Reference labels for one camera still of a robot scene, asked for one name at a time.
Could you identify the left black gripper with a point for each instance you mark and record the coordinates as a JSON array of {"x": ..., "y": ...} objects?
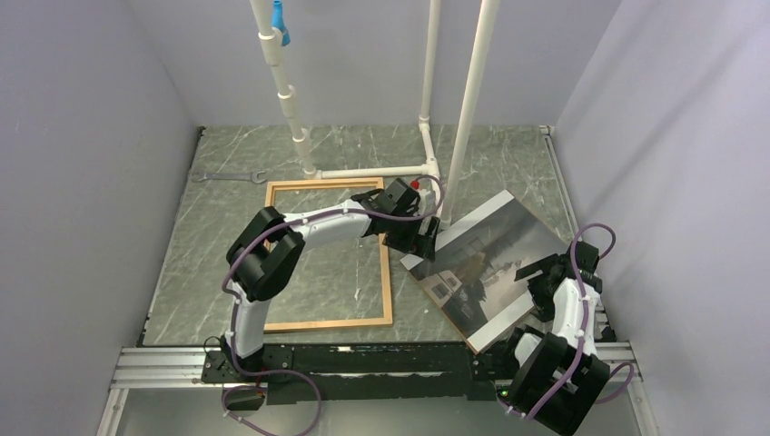
[{"x": 418, "y": 244}]

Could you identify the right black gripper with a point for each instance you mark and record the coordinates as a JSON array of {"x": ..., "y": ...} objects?
[{"x": 545, "y": 306}]

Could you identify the glossy photo board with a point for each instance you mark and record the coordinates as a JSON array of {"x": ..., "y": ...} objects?
[{"x": 472, "y": 278}]

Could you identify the wooden picture frame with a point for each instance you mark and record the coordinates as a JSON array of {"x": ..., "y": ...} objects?
[{"x": 345, "y": 284}]

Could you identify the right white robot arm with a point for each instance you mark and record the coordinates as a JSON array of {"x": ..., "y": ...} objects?
[{"x": 557, "y": 375}]

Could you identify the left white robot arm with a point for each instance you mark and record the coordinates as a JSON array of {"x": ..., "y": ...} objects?
[{"x": 265, "y": 255}]

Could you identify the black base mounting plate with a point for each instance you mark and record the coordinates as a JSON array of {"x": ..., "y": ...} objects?
[{"x": 372, "y": 371}]

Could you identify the grey metal wrench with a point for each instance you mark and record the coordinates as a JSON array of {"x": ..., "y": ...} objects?
[{"x": 258, "y": 177}]

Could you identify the white PVC pipe stand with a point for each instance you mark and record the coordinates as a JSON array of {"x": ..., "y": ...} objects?
[{"x": 271, "y": 39}]

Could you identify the blue nozzle on pipe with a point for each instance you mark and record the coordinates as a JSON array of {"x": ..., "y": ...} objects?
[{"x": 278, "y": 22}]

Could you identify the aluminium rail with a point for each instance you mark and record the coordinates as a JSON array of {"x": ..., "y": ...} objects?
[{"x": 154, "y": 368}]

